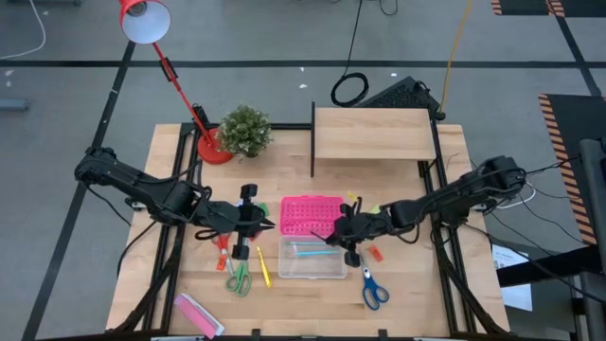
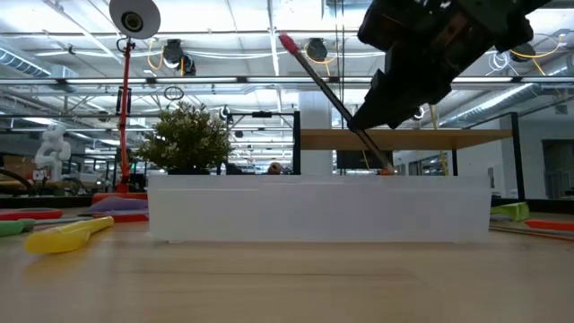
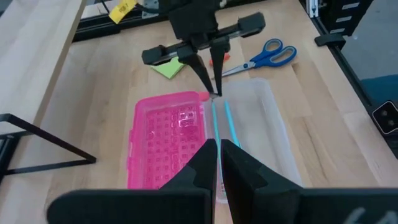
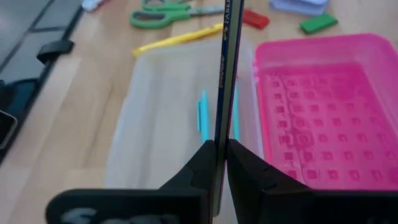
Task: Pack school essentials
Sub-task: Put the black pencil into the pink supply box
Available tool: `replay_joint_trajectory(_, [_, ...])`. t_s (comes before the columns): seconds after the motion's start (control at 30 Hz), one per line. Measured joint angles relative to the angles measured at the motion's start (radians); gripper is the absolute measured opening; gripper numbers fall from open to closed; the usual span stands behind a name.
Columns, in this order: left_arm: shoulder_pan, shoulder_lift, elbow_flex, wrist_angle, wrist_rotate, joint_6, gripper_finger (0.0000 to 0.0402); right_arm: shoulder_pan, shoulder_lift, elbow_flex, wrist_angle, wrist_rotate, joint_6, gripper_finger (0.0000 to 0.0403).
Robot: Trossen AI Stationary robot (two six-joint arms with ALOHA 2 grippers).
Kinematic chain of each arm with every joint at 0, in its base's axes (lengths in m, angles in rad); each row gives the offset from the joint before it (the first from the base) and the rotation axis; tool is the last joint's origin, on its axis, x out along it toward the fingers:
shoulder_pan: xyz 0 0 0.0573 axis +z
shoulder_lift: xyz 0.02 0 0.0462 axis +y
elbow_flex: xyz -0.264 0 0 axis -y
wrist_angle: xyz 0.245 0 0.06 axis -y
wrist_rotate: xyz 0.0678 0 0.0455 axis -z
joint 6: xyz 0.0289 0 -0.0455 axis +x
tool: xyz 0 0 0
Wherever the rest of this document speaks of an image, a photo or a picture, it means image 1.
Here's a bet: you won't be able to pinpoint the black coiled cable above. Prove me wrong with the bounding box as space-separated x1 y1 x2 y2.
330 0 370 109

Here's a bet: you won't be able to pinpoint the wooden shelf with black frame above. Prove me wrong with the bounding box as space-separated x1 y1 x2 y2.
310 100 439 179

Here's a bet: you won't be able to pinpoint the green handled scissors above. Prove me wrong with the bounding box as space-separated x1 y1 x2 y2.
224 258 254 298

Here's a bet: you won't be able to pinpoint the grey floor block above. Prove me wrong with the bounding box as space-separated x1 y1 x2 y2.
0 98 29 113

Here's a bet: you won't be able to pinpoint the yellow marker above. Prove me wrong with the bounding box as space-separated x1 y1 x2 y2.
256 244 274 289

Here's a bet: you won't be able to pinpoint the black mat with orange stripes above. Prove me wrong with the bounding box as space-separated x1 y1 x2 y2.
538 93 606 246
490 0 606 19

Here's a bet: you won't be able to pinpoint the red desk lamp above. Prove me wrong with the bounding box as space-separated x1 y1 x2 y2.
116 0 236 166

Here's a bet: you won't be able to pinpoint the pink and clear pencil box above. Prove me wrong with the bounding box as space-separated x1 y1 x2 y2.
276 194 349 280

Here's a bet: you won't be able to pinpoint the black table frame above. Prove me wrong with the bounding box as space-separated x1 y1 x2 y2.
111 121 510 338

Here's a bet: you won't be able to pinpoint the white paper sheets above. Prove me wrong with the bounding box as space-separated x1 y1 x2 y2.
490 243 534 313

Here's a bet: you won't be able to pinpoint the potted green plant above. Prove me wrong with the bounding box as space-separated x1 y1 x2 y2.
216 102 275 160

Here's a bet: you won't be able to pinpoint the red handled scissors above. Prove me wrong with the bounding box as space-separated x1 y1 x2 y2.
210 232 236 277

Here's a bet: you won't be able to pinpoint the grey metal post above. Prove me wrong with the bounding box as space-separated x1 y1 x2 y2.
579 137 606 341

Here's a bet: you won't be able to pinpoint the yellow hanging cable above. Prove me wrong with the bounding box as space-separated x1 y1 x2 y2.
437 0 474 115

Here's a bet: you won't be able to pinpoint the pink stapler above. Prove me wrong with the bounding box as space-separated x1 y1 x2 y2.
172 292 226 340

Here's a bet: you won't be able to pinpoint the blue handled scissors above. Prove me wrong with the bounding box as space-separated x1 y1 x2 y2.
359 255 391 312

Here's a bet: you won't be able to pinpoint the white floor cable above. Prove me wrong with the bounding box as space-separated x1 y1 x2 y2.
0 0 47 62

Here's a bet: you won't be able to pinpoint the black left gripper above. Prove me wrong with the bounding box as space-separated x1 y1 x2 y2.
207 184 276 260

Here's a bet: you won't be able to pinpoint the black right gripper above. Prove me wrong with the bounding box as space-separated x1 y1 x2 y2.
325 196 393 268

